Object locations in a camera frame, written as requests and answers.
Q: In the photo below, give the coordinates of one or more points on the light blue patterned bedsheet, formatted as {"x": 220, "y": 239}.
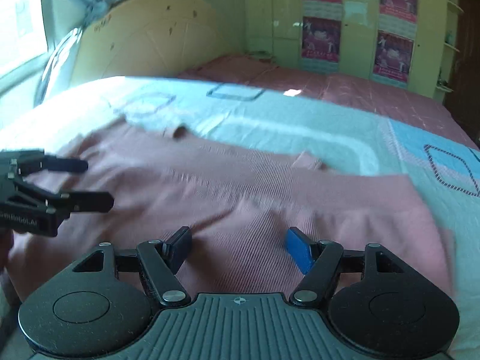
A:
{"x": 344, "y": 140}

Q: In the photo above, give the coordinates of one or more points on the corner shelf unit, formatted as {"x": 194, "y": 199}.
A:
{"x": 450, "y": 50}

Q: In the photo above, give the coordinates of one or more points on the pale green wardrobe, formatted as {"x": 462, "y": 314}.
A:
{"x": 274, "y": 31}

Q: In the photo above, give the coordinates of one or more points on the lower left pink poster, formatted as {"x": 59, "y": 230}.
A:
{"x": 320, "y": 45}

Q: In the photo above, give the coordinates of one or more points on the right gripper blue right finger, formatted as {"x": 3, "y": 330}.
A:
{"x": 319, "y": 262}

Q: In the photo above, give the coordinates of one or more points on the upper right pink poster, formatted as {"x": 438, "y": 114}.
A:
{"x": 398, "y": 17}

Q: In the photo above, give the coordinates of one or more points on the cream wooden headboard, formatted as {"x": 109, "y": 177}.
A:
{"x": 149, "y": 38}

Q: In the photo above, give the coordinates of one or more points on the pink checked bed cover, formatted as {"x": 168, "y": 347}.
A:
{"x": 344, "y": 90}

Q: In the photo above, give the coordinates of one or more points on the lower right pink poster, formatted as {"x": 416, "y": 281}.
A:
{"x": 392, "y": 60}

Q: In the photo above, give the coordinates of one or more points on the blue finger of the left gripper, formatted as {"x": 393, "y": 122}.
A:
{"x": 75, "y": 198}

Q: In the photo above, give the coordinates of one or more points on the dark brown door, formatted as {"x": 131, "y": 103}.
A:
{"x": 463, "y": 102}

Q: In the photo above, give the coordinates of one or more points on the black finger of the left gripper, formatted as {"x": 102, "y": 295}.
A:
{"x": 28, "y": 166}

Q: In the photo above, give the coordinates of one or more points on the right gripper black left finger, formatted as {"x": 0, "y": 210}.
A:
{"x": 159, "y": 262}

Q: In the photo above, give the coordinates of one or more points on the pink knit sweater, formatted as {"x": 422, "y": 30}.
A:
{"x": 238, "y": 204}

